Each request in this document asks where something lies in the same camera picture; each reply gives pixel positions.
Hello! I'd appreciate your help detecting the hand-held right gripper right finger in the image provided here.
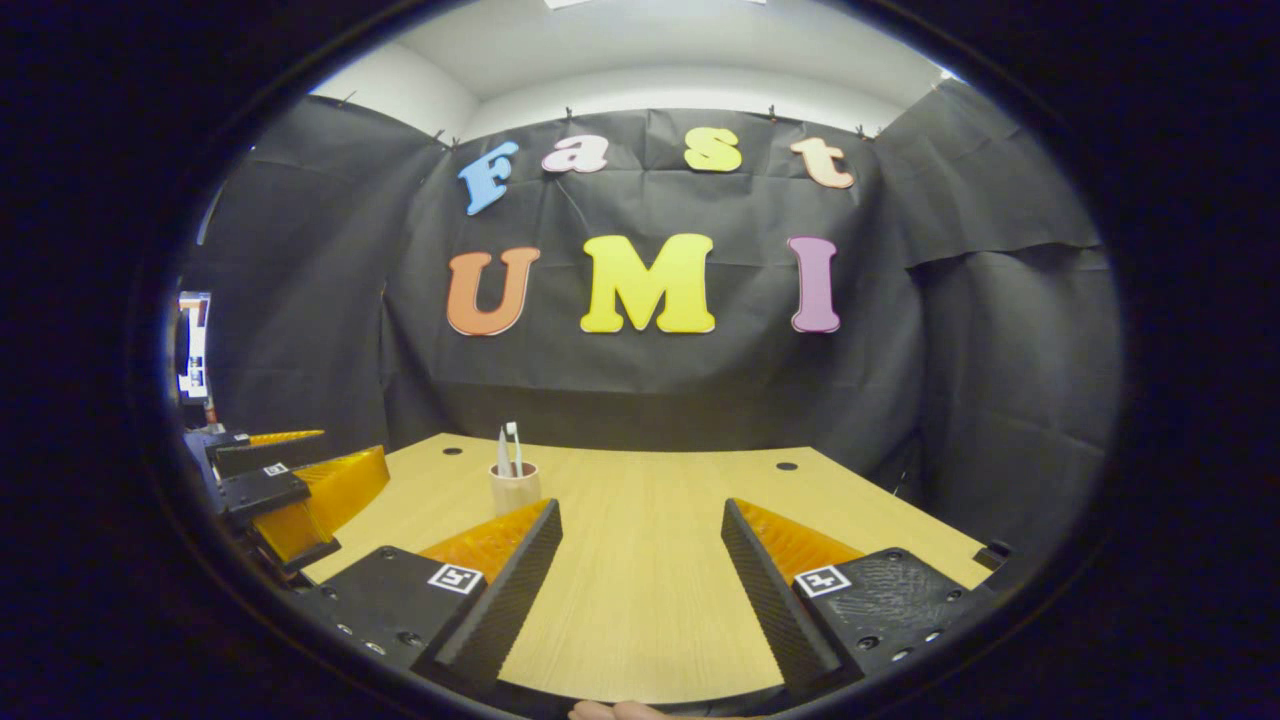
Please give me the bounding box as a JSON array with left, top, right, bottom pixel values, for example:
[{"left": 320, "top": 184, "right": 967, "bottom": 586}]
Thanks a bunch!
[{"left": 719, "top": 498, "right": 996, "bottom": 701}]

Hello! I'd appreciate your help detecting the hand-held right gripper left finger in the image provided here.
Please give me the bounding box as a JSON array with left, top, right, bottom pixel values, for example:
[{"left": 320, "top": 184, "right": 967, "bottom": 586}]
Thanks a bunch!
[{"left": 295, "top": 498, "right": 564, "bottom": 698}]

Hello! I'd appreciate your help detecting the beige cup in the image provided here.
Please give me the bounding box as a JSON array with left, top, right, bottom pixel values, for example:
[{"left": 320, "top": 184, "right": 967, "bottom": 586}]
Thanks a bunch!
[{"left": 488, "top": 460, "right": 543, "bottom": 517}]

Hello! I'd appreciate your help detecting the wooden desktop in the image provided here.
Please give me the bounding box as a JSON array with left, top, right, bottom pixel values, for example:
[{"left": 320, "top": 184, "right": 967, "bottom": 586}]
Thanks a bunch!
[{"left": 300, "top": 432, "right": 991, "bottom": 706}]

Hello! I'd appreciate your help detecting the white printed board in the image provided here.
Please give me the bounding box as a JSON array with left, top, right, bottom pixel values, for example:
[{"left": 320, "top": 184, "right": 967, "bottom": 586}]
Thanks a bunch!
[{"left": 178, "top": 290, "right": 213, "bottom": 403}]

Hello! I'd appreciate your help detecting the black backdrop cloth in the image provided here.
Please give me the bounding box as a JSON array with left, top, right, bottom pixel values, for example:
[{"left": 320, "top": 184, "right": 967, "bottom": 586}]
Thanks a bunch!
[{"left": 185, "top": 78, "right": 1126, "bottom": 581}]

